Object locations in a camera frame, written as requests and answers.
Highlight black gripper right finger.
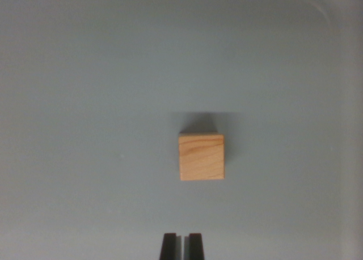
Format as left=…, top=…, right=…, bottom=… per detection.
left=183, top=233, right=206, bottom=260

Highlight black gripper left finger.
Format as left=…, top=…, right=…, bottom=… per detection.
left=159, top=233, right=183, bottom=260

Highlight wooden cube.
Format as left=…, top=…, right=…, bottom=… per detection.
left=179, top=134, right=226, bottom=181

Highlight grey plastic tray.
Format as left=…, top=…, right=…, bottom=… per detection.
left=0, top=0, right=363, bottom=260

